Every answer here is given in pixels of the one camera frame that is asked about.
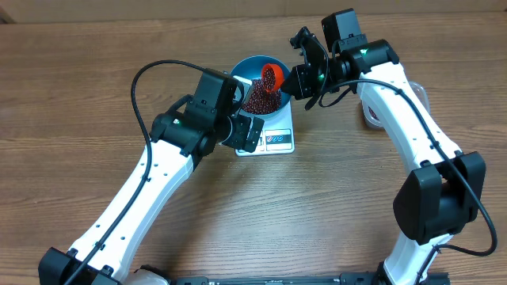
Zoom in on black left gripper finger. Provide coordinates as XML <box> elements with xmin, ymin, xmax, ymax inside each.
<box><xmin>243</xmin><ymin>117</ymin><xmax>265</xmax><ymax>153</ymax></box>
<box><xmin>222</xmin><ymin>115</ymin><xmax>253</xmax><ymax>148</ymax></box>

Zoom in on red plastic measuring scoop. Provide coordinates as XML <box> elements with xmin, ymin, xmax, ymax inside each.
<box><xmin>261</xmin><ymin>63</ymin><xmax>284</xmax><ymax>93</ymax></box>

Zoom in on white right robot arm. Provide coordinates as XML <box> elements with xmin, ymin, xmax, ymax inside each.
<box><xmin>278</xmin><ymin>9</ymin><xmax>486</xmax><ymax>284</ymax></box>

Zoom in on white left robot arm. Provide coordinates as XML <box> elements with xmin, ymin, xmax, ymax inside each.
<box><xmin>38</xmin><ymin>109</ymin><xmax>264</xmax><ymax>285</ymax></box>

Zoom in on white digital kitchen scale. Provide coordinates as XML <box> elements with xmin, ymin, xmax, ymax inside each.
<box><xmin>235</xmin><ymin>103</ymin><xmax>295</xmax><ymax>157</ymax></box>

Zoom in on red beans in bowl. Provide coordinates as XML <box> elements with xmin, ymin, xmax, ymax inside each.
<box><xmin>242</xmin><ymin>79</ymin><xmax>282</xmax><ymax>115</ymax></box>

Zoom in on teal plastic bowl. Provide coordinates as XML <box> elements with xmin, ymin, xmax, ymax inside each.
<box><xmin>231</xmin><ymin>55</ymin><xmax>291</xmax><ymax>116</ymax></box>

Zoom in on clear plastic bean container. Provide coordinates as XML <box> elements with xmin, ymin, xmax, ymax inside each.
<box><xmin>361</xmin><ymin>82</ymin><xmax>431</xmax><ymax>129</ymax></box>

